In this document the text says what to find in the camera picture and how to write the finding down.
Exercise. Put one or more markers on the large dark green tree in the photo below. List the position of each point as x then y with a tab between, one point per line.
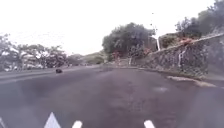
128	38

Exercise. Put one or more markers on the grey asphalt road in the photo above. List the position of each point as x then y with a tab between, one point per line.
110	100

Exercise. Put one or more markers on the pale pole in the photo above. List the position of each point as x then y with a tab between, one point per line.
157	41

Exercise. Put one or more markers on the dark vehicle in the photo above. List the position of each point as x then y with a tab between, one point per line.
59	70

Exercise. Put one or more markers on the robot's own part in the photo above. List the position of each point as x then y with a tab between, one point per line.
77	124
149	124

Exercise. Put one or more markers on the pale kerb strip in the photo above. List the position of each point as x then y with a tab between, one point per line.
191	81

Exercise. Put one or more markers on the row of trees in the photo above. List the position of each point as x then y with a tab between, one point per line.
30	56

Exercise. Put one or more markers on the stone retaining wall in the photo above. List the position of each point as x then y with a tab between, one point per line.
186	56

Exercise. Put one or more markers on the trees above wall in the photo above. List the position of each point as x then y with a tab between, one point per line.
203	21

